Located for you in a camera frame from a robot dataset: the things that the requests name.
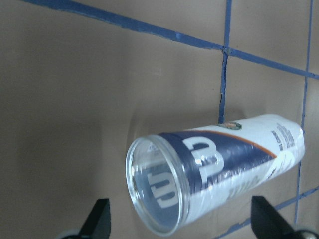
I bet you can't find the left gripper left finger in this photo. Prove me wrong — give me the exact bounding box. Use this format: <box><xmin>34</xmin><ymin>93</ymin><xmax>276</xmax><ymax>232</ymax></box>
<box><xmin>56</xmin><ymin>198</ymin><xmax>111</xmax><ymax>239</ymax></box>

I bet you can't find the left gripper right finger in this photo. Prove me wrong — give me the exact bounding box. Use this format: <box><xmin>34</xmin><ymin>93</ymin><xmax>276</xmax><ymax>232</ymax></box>
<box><xmin>251</xmin><ymin>196</ymin><xmax>319</xmax><ymax>239</ymax></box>

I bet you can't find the clear tennis ball can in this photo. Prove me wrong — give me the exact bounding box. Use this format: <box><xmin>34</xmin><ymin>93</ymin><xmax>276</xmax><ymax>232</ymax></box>
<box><xmin>126</xmin><ymin>114</ymin><xmax>305</xmax><ymax>237</ymax></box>

